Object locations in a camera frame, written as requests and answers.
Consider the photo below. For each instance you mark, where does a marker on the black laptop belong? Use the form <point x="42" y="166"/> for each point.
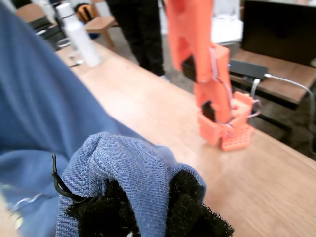
<point x="279" y="29"/>

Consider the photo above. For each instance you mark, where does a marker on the blue printed T-shirt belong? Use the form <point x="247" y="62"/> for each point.
<point x="37" y="98"/>

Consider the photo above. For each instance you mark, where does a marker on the white water bottle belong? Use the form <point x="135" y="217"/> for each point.
<point x="81" y="42"/>

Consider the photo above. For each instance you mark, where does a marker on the black hub box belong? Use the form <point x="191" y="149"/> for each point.
<point x="247" y="69"/>

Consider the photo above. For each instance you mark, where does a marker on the orange right robot arm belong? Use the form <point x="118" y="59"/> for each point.
<point x="190" y="24"/>

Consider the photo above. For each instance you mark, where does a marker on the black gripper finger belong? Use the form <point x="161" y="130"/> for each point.
<point x="187" y="212"/>
<point x="103" y="217"/>

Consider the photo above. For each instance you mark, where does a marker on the wooden stool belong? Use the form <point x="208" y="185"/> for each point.
<point x="98" y="23"/>

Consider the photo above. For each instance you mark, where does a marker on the dark side table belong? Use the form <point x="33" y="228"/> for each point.
<point x="276" y="67"/>

